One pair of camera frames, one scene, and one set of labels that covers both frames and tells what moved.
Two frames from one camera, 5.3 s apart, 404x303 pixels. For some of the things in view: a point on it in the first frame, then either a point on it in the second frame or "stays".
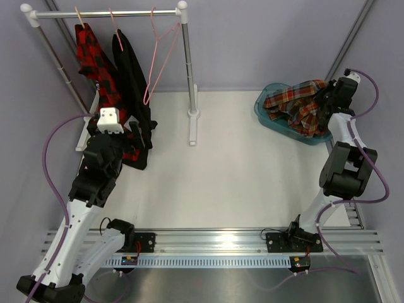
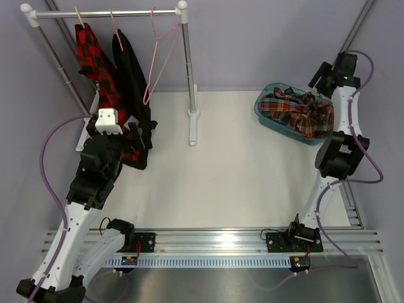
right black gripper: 330,87 → 324,70
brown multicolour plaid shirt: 299,103 stays
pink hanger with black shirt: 116,29 stays
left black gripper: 129,142 stays
